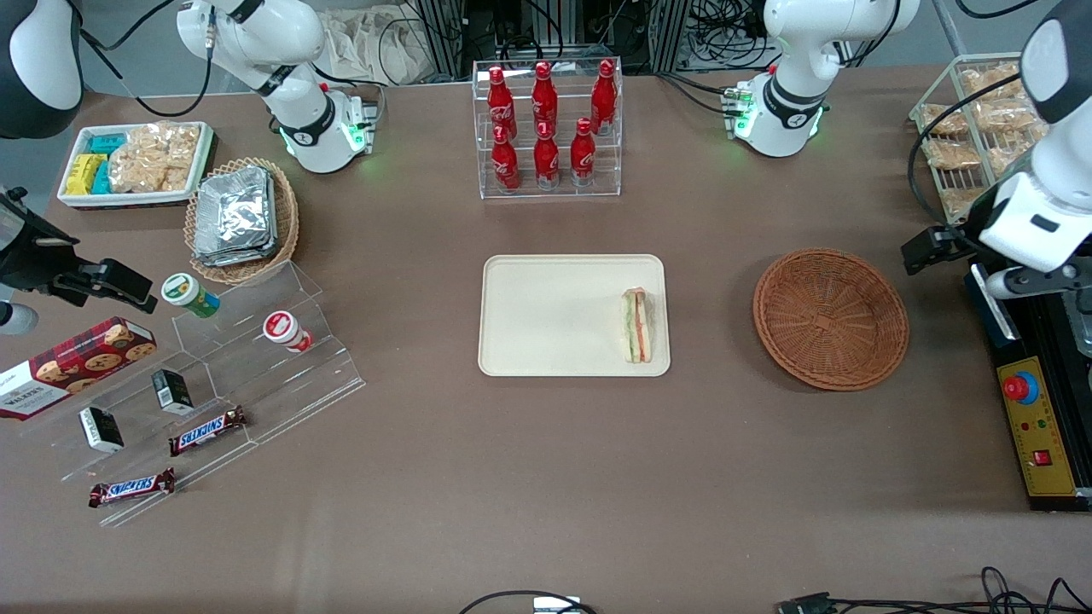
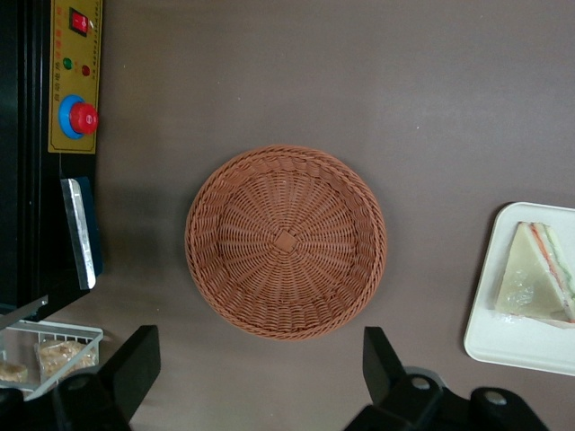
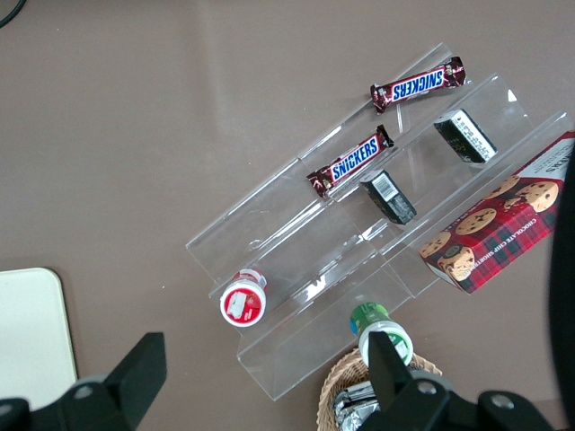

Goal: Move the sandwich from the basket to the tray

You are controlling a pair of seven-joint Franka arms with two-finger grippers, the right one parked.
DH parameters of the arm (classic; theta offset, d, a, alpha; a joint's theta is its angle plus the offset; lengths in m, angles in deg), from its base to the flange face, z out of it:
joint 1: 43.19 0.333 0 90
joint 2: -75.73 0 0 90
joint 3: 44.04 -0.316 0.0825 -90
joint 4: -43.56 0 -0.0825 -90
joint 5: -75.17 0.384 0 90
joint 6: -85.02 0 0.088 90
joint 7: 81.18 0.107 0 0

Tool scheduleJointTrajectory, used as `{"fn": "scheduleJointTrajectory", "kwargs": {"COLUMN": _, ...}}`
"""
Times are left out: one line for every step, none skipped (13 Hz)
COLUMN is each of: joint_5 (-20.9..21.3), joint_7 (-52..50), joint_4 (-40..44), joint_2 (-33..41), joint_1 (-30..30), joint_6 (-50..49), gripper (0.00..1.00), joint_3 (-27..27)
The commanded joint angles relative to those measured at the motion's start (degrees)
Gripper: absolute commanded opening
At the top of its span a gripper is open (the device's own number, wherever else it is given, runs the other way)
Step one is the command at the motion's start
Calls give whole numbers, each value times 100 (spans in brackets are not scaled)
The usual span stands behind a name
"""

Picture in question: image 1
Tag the black machine with yellow panel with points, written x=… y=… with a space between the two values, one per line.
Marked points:
x=1036 y=358

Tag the snickers chocolate bar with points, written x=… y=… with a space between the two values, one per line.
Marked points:
x=207 y=431
x=131 y=488

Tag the silver foil packets stack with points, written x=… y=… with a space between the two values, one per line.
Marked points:
x=235 y=217

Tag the red lidded snack cup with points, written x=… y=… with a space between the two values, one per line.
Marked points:
x=284 y=330

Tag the clear acrylic stepped stand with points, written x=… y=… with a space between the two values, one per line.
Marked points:
x=256 y=392

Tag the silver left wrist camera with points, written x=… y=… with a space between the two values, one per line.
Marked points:
x=1032 y=281

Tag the bag of rice crackers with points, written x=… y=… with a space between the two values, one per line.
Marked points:
x=153 y=158

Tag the small black box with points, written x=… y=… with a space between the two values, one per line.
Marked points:
x=101 y=429
x=173 y=390

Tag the red emergency stop button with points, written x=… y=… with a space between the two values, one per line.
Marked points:
x=1021 y=389

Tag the teal snack pack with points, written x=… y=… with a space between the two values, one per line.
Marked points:
x=107 y=143
x=101 y=179

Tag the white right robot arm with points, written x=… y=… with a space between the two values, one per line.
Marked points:
x=290 y=43

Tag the red tartan cookie box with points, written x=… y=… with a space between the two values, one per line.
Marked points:
x=77 y=365

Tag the beige plastic tray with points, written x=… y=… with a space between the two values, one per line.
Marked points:
x=554 y=315

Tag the clear acrylic bottle rack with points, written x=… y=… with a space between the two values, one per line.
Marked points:
x=546 y=194

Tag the white power adapter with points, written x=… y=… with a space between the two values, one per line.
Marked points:
x=556 y=605

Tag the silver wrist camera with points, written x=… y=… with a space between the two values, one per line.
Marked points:
x=15 y=319
x=1032 y=281

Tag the triangle sandwich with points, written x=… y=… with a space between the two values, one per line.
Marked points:
x=636 y=328

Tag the yellow snack pack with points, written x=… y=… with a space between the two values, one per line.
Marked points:
x=83 y=175

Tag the red cola bottle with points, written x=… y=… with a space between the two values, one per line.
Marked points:
x=604 y=101
x=506 y=166
x=547 y=162
x=501 y=107
x=583 y=158
x=544 y=101

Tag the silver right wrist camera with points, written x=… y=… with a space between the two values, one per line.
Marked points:
x=15 y=319

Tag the wrapped bread pack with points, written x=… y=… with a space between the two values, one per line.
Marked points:
x=990 y=83
x=1007 y=115
x=1007 y=153
x=955 y=155
x=949 y=121

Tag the green lidded snack cup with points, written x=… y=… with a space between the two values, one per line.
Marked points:
x=188 y=292

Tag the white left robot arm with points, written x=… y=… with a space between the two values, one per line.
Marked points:
x=802 y=68

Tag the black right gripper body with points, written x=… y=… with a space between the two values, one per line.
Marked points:
x=27 y=258

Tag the brown round wicker basket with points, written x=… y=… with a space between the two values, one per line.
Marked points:
x=827 y=320

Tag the beige cloth bag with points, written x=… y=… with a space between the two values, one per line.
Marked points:
x=375 y=43

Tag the white rectangular snack tray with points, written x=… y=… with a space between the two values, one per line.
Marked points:
x=136 y=199

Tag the light wicker basket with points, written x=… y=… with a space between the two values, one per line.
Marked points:
x=286 y=213

